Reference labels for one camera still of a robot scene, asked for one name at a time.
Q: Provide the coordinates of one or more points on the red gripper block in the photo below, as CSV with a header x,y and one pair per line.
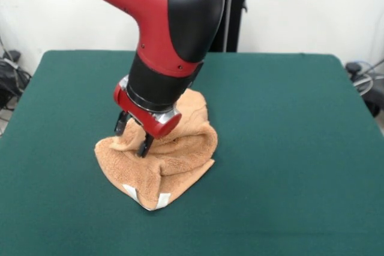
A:
x,y
163,128

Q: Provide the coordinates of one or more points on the tan terry towel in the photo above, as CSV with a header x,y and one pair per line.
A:
x,y
180,160

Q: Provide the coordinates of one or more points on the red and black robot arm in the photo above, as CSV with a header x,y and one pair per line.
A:
x,y
150,28

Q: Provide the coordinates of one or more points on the dark green table cloth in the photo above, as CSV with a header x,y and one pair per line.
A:
x,y
270,148

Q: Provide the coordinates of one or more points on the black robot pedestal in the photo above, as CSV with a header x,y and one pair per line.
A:
x,y
237,13

